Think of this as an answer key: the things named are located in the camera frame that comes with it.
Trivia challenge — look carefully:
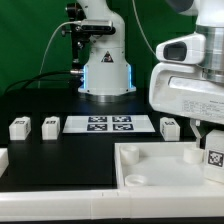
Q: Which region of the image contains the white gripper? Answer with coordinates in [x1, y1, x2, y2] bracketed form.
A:
[149, 63, 224, 149]

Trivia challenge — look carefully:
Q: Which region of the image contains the white square tabletop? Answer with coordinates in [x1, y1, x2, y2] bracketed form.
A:
[115, 142, 219, 188]

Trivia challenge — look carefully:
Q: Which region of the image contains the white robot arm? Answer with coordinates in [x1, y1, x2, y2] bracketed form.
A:
[77, 0, 224, 147]

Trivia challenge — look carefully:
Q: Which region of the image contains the white front fence bar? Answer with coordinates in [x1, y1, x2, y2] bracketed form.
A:
[0, 186, 224, 221]

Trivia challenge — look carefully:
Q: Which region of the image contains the white fence bar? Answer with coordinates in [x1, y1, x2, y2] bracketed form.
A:
[0, 186, 224, 221]
[0, 148, 9, 177]

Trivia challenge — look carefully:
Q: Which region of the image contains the white sheet with markers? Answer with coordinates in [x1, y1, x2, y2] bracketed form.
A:
[63, 115, 155, 134]

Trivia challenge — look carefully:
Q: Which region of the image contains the white left fence bar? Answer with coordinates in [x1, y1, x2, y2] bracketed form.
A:
[0, 148, 9, 177]

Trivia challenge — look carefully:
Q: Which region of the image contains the black cable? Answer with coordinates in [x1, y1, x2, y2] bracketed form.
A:
[3, 70, 83, 96]

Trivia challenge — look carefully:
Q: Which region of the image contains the black camera on stand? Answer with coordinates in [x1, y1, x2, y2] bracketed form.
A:
[61, 3, 116, 77]

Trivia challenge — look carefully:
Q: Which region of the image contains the white cable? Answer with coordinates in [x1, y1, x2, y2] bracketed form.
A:
[37, 20, 84, 89]

